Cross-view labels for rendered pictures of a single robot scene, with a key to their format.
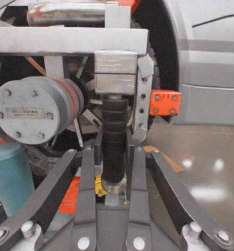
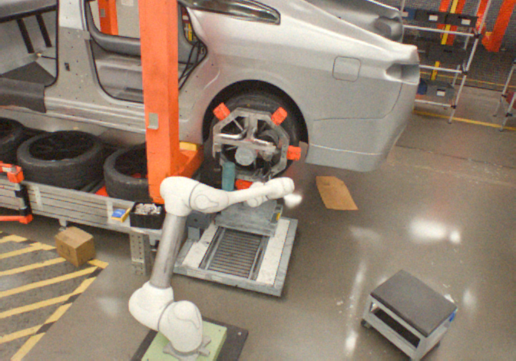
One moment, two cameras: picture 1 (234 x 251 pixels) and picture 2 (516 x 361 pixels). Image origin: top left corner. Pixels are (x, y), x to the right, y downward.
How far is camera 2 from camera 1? 261 cm
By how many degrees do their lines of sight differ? 14
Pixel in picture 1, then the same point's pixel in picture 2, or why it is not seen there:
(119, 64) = (268, 155)
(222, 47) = (329, 130)
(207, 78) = (322, 143)
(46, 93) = (251, 153)
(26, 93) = (246, 152)
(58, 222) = (232, 211)
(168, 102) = (294, 155)
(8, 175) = (230, 173)
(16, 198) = (229, 183)
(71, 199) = not seen: hidden behind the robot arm
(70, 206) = not seen: hidden behind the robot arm
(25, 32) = (251, 145)
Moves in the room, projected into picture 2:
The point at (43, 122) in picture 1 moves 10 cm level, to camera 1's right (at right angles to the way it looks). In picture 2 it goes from (248, 159) to (262, 162)
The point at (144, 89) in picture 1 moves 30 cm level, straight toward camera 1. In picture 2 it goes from (284, 148) to (267, 167)
